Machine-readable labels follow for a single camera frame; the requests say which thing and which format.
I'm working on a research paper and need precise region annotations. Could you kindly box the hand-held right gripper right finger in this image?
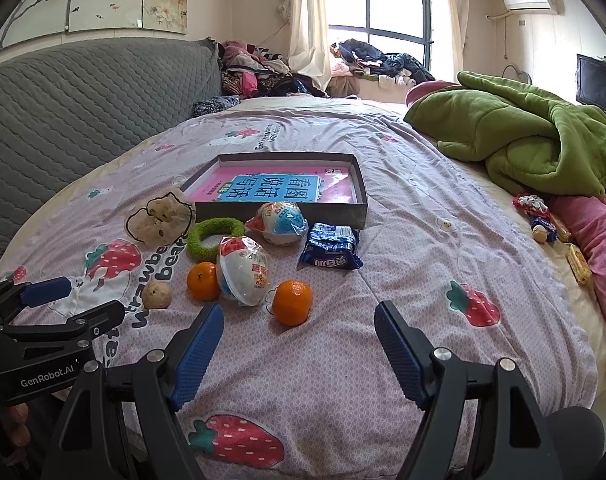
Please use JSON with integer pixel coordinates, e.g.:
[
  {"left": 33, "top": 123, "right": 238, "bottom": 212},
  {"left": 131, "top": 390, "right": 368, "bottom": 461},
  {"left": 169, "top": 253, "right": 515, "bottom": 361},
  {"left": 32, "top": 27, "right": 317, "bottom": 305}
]
[{"left": 374, "top": 301, "right": 564, "bottom": 480}]

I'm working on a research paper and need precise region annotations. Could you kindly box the dark pink pillow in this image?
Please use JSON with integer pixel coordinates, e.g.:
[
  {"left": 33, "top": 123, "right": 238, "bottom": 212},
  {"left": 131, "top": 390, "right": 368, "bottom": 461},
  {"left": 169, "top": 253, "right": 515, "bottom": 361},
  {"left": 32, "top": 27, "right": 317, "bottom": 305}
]
[{"left": 407, "top": 80, "right": 459, "bottom": 107}]

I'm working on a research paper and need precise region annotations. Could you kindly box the cream curtain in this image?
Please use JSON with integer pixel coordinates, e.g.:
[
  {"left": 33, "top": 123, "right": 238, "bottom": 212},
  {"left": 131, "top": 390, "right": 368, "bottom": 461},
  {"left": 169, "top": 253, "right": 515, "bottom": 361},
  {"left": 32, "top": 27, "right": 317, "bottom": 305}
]
[
  {"left": 288, "top": 0, "right": 331, "bottom": 91},
  {"left": 438, "top": 0, "right": 471, "bottom": 83}
]

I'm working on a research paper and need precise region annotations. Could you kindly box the blue snack packet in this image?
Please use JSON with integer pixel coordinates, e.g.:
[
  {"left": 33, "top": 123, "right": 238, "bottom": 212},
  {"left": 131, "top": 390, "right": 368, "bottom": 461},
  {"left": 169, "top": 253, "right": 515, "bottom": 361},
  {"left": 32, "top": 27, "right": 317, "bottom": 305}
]
[{"left": 297, "top": 222, "right": 364, "bottom": 271}]

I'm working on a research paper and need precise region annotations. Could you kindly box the small brown ball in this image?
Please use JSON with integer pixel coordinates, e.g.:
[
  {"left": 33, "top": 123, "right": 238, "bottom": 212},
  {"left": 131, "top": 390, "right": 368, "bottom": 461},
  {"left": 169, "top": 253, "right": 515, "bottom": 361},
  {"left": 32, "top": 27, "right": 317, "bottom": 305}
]
[{"left": 142, "top": 280, "right": 173, "bottom": 311}]

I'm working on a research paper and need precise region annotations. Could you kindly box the black framed window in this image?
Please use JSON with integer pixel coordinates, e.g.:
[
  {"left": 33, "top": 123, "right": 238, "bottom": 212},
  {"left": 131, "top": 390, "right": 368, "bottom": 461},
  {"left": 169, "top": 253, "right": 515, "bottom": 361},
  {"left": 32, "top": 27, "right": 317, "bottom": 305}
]
[{"left": 323, "top": 0, "right": 444, "bottom": 81}]

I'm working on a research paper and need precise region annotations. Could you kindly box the orange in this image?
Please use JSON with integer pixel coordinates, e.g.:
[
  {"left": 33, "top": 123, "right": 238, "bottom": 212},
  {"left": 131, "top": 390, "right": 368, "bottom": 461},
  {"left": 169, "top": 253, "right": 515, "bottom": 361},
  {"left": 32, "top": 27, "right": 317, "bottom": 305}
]
[
  {"left": 273, "top": 280, "right": 315, "bottom": 327},
  {"left": 186, "top": 261, "right": 221, "bottom": 302}
]

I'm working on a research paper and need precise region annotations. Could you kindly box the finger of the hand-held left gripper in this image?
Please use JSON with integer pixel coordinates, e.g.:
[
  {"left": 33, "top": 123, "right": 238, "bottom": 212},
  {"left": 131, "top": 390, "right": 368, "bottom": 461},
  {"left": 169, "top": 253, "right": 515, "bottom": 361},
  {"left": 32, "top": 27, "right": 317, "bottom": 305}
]
[
  {"left": 0, "top": 300, "right": 126, "bottom": 356},
  {"left": 0, "top": 276, "right": 72, "bottom": 326}
]

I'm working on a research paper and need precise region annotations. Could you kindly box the pile of dark clothes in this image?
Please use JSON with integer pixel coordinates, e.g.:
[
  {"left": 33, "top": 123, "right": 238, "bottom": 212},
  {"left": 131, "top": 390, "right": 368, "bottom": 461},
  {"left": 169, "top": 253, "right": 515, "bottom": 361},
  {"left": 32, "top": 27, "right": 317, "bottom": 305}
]
[{"left": 329, "top": 38, "right": 436, "bottom": 92}]

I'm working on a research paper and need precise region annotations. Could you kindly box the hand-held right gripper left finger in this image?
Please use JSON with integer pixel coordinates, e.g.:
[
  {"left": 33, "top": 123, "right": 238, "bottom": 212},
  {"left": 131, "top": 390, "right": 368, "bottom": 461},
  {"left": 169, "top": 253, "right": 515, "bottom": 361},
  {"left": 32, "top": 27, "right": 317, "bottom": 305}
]
[{"left": 42, "top": 301, "right": 225, "bottom": 480}]

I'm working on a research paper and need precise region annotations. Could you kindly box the white air conditioner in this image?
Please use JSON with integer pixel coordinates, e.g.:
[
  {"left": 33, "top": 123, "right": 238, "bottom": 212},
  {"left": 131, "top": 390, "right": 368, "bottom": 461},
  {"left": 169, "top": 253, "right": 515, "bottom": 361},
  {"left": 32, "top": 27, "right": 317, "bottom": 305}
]
[{"left": 502, "top": 0, "right": 559, "bottom": 15}]

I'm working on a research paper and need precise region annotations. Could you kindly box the grey quilted headboard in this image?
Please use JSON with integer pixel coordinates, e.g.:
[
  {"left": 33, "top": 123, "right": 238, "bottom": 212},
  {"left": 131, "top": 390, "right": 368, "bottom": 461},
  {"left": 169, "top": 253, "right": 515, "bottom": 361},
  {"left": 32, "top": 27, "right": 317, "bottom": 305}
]
[{"left": 0, "top": 37, "right": 224, "bottom": 276}]

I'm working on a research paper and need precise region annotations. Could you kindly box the yellow snack packet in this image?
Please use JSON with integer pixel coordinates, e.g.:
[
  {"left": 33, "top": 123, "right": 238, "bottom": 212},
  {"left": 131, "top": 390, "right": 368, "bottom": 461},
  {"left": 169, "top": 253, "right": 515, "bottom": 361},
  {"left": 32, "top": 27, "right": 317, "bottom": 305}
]
[{"left": 566, "top": 242, "right": 594, "bottom": 286}]

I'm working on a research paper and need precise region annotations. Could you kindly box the shallow cardboard box pink book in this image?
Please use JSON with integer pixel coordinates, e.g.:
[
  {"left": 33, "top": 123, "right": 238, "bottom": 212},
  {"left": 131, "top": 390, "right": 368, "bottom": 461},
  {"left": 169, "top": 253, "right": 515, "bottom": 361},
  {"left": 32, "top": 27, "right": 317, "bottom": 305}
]
[{"left": 192, "top": 152, "right": 369, "bottom": 231}]

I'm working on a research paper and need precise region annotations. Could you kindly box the red and white toy egg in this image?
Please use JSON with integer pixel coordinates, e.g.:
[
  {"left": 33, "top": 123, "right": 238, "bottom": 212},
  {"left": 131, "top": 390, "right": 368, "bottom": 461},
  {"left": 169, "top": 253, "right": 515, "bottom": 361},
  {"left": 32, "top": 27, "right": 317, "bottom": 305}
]
[{"left": 215, "top": 235, "right": 274, "bottom": 307}]

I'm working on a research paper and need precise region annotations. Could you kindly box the dark patterned cloth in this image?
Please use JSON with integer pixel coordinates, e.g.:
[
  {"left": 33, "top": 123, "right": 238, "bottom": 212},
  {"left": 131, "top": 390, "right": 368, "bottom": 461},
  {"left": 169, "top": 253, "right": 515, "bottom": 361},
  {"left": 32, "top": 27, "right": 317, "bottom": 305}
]
[{"left": 193, "top": 95, "right": 241, "bottom": 117}]

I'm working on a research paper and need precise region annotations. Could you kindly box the pile of mixed clothes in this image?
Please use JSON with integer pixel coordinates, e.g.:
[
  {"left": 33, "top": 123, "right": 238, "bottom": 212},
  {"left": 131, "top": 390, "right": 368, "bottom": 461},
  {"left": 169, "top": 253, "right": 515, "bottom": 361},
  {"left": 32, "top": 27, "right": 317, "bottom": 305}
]
[{"left": 220, "top": 39, "right": 329, "bottom": 100}]

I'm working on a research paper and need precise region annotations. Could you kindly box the green blanket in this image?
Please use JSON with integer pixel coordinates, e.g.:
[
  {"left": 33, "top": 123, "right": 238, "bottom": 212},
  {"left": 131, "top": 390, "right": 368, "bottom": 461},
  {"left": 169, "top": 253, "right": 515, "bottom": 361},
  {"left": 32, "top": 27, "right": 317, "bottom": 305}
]
[{"left": 403, "top": 71, "right": 606, "bottom": 198}]

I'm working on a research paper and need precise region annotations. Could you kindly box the cream plush toy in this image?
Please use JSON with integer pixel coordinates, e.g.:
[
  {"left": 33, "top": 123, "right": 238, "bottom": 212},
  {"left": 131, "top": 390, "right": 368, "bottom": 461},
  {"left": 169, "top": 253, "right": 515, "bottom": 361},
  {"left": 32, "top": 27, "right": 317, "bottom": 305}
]
[{"left": 124, "top": 187, "right": 198, "bottom": 250}]

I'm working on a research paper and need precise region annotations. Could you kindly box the green fuzzy ring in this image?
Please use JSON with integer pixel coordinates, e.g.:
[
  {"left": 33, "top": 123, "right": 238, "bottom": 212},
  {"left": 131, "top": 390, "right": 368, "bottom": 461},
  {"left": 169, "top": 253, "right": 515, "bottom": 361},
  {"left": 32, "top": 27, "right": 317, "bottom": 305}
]
[{"left": 185, "top": 217, "right": 246, "bottom": 263}]

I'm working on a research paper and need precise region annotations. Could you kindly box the blue toy egg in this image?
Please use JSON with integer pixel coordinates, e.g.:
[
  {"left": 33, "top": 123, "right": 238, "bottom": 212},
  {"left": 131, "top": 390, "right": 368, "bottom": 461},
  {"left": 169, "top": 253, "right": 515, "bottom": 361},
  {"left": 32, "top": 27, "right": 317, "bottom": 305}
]
[{"left": 245, "top": 201, "right": 309, "bottom": 247}]

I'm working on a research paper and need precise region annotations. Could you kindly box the black television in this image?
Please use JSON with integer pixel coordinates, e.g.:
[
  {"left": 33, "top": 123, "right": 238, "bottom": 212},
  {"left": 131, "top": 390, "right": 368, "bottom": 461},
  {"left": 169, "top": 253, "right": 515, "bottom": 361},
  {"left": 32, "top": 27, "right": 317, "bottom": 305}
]
[{"left": 576, "top": 54, "right": 606, "bottom": 126}]

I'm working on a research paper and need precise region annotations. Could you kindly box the person's left hand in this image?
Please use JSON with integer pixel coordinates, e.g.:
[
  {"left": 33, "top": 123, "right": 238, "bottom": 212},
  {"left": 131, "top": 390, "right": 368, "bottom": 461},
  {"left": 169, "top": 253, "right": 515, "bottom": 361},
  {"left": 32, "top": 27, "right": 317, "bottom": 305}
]
[{"left": 3, "top": 400, "right": 34, "bottom": 451}]

